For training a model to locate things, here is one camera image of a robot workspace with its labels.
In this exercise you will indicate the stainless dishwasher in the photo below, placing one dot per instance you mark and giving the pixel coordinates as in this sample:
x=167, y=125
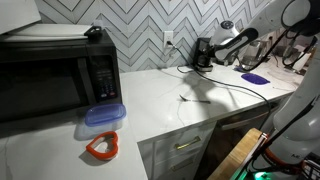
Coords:
x=230, y=140

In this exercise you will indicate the aluminium frame rail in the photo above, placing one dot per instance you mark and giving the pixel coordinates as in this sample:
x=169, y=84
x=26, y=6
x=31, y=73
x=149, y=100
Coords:
x=258, y=146

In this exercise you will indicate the white wall cabinet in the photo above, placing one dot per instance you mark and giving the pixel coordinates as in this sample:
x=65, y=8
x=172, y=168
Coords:
x=16, y=13

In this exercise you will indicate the glass coffeepot with black lid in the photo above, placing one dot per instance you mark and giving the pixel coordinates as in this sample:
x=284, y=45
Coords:
x=204, y=60

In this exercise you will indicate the purple plastic lid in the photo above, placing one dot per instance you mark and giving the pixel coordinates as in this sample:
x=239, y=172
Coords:
x=255, y=79

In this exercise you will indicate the clear container with blue lid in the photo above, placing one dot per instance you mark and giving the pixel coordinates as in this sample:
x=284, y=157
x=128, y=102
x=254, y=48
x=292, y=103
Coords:
x=105, y=115

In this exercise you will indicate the black microwave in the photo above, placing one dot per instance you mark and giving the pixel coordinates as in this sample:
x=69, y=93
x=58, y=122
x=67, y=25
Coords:
x=40, y=80

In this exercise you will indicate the blue packet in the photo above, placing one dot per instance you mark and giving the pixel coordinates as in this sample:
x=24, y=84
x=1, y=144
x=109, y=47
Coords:
x=238, y=68

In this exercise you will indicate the black clip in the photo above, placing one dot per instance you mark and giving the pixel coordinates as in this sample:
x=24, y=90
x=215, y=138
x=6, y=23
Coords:
x=94, y=31

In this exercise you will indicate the black coffee maker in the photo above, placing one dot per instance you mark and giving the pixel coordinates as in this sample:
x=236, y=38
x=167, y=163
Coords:
x=202, y=43

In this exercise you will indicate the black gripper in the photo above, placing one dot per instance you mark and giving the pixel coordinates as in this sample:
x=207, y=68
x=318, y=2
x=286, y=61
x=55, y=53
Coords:
x=215, y=51

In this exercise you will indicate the white wall outlet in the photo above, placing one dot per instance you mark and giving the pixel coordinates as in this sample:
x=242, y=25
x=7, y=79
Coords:
x=167, y=36

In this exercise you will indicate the wooden base board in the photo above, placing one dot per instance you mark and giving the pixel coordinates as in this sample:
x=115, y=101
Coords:
x=233, y=160

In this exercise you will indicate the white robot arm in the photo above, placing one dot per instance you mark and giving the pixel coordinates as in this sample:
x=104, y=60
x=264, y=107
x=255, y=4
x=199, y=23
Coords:
x=300, y=113

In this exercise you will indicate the metal fork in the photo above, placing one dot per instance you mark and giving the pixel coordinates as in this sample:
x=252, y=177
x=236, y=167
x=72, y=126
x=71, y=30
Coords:
x=200, y=100

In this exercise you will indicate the white flat board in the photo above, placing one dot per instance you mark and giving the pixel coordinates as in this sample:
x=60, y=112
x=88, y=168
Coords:
x=50, y=30

